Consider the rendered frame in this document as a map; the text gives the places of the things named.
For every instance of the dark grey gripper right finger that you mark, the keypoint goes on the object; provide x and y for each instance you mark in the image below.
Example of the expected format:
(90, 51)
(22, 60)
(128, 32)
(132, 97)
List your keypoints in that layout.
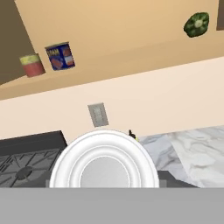
(172, 180)

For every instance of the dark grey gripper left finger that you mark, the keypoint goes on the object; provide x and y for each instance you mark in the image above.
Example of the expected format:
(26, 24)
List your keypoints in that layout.
(43, 182)

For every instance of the brown cabinet door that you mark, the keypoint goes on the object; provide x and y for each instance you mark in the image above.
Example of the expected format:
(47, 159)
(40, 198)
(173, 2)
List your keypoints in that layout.
(220, 14)
(13, 40)

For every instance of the black hob with grey grates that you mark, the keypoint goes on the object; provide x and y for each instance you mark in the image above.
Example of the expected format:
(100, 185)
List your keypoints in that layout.
(26, 157)

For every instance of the small black and yellow object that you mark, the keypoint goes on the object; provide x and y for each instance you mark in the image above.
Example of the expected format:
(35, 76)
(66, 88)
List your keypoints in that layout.
(132, 135)

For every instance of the white round plate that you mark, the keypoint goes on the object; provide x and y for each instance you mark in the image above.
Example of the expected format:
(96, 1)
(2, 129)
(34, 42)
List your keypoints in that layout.
(104, 159)

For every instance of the red can with yellow top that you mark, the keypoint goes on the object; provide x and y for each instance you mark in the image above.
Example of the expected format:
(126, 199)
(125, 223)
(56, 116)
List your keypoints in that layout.
(32, 65)

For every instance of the blue printed can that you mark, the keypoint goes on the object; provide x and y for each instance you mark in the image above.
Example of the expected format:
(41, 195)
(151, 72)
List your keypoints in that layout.
(60, 56)

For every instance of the grey wall socket plate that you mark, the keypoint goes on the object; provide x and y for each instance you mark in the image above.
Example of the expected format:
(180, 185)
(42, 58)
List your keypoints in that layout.
(98, 114)

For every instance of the tan open wall cabinet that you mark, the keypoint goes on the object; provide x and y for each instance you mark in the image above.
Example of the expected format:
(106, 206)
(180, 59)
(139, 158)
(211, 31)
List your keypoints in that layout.
(122, 38)

